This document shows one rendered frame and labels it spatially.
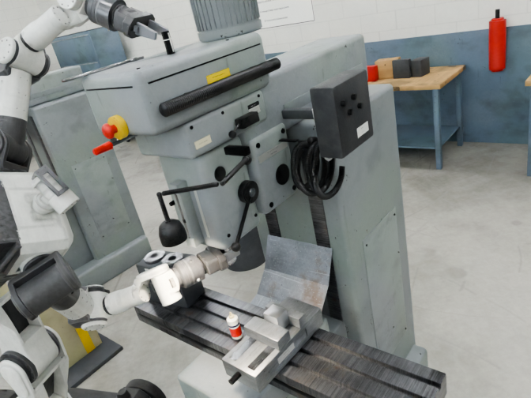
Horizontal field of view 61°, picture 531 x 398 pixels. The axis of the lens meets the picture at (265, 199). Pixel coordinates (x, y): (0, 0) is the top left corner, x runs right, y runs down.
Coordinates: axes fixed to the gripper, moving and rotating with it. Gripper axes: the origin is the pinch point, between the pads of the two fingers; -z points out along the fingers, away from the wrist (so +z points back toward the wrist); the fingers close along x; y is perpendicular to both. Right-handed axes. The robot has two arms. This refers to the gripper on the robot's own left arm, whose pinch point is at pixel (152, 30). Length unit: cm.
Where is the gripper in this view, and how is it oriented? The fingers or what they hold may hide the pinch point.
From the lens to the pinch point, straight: 134.0
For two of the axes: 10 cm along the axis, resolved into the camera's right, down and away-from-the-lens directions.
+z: -9.0, -4.2, 1.3
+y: 2.9, -7.8, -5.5
